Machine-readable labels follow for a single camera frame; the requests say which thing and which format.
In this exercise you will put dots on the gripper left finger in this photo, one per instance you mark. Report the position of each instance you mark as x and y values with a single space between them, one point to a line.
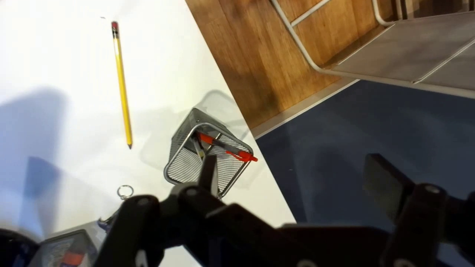
207 218

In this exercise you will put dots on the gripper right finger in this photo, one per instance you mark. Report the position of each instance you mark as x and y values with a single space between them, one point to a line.
415 222

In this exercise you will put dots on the silver mesh pen basket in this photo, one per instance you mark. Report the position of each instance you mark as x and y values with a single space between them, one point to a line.
185 167

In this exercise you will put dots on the grey pen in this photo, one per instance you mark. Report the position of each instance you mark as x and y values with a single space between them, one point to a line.
198 148

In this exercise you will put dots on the red and black pen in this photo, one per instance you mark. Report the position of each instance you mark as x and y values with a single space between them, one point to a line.
237 152

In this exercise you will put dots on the yellow pencil with red eraser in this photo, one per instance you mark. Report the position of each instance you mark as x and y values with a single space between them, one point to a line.
122 85

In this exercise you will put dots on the clear badge holder with card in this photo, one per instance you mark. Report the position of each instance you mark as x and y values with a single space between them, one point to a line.
63 246

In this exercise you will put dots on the grey metal mesh shelf rack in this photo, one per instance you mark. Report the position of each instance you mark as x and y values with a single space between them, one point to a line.
404 52

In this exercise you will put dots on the dark round object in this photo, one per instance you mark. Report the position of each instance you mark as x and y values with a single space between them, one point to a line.
13 248

